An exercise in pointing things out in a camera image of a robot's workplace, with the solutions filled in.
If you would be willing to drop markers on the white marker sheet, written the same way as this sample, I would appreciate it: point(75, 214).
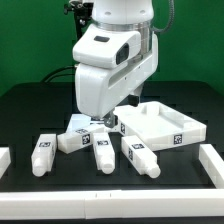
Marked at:
point(78, 121)

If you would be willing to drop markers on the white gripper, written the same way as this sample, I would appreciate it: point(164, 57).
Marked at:
point(99, 91)

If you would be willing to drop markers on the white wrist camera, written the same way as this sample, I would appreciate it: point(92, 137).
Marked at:
point(106, 49)

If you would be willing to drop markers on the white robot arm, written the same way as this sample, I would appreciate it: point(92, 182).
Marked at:
point(123, 16)

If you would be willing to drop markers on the white front fence bar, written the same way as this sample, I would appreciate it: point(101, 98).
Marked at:
point(112, 204)

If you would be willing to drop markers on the white right fence block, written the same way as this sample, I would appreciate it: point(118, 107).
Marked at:
point(213, 164)

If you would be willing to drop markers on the white fence block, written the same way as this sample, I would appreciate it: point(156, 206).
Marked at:
point(5, 160)
point(213, 164)

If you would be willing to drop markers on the white left fence block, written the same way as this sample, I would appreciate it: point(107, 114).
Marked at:
point(5, 160)

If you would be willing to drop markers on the white desk top tray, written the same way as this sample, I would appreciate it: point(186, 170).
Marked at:
point(159, 126)

